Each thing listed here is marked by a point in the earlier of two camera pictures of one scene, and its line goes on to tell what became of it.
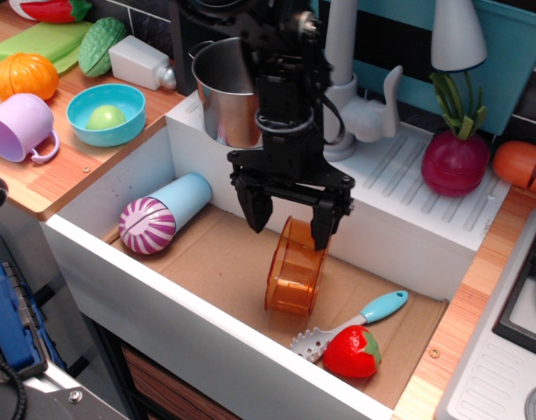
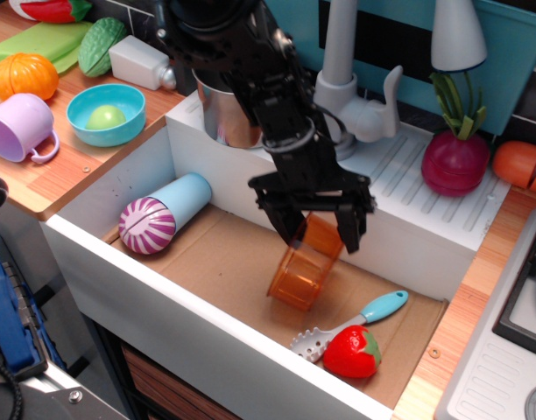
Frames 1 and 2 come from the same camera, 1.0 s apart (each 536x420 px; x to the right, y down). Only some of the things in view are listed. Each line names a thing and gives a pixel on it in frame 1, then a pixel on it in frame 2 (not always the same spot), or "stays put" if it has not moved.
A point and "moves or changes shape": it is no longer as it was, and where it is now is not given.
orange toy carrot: [516, 162] stays put
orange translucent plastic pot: [296, 268] moves or changes shape
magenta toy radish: [455, 163] stays put
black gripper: [292, 161] -> [307, 178]
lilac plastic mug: [20, 123] stays put
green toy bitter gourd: [95, 41] stays put
